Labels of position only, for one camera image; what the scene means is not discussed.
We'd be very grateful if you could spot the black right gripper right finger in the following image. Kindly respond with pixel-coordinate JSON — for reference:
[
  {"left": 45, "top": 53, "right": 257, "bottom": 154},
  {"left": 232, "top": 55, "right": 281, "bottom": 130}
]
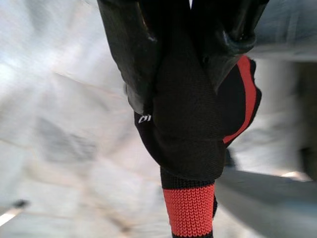
[{"left": 190, "top": 0, "right": 269, "bottom": 93}]

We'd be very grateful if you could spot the black red striped garment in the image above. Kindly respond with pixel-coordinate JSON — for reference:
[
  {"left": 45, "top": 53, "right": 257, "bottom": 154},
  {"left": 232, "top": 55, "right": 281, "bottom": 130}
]
[{"left": 135, "top": 0, "right": 263, "bottom": 238}]

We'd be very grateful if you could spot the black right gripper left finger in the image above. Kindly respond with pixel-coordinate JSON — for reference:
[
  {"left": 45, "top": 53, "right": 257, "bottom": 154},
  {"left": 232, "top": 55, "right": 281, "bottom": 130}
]
[{"left": 96, "top": 0, "right": 163, "bottom": 115}]

